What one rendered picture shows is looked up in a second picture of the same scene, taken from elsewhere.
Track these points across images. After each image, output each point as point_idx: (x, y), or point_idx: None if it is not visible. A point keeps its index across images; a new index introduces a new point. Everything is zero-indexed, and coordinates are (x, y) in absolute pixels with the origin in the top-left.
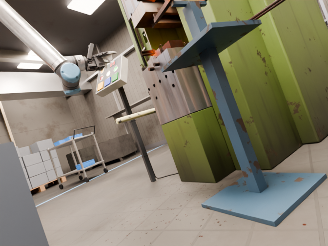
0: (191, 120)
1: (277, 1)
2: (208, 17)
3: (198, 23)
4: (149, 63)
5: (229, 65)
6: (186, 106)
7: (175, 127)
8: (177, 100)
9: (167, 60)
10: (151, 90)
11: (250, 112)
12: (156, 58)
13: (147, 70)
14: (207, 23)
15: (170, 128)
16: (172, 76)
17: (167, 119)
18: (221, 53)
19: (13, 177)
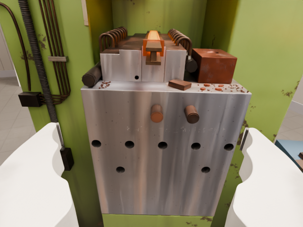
0: (207, 224)
1: None
2: (300, 51)
3: None
4: (112, 63)
5: (272, 138)
6: (212, 206)
7: (154, 224)
8: (196, 194)
9: (228, 120)
10: (105, 149)
11: None
12: (185, 88)
13: (119, 97)
14: (290, 59)
15: (133, 223)
16: (216, 154)
17: (134, 211)
18: (274, 118)
19: None
